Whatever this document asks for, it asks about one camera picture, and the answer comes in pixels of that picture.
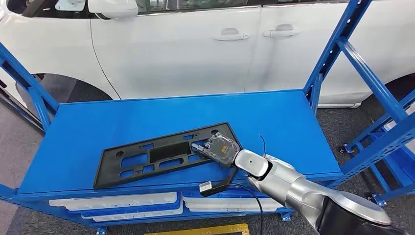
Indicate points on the black plastic frame part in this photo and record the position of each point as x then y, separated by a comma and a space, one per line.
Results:
168, 152

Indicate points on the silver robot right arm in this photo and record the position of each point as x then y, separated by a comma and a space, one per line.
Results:
291, 188

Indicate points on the white car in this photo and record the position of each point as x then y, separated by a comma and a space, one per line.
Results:
178, 58

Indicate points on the yellow floor tape square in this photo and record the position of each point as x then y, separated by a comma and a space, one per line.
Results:
207, 229

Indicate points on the blue metal shelf rack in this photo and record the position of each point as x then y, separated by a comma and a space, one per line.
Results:
129, 129

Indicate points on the white car side mirror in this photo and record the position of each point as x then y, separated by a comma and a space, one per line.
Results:
113, 8

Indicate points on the white plastic tray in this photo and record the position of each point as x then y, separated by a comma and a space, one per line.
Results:
136, 215
113, 201
227, 210
220, 201

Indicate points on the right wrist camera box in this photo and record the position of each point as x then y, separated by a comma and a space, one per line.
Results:
205, 186

